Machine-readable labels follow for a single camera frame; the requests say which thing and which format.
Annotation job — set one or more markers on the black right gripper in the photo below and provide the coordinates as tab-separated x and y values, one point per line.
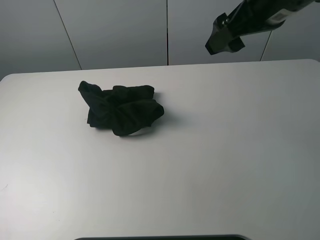
249	17

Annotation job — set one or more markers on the black printed t-shirt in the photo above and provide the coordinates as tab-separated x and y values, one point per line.
124	110

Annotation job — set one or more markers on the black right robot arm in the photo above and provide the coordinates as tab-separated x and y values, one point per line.
288	8

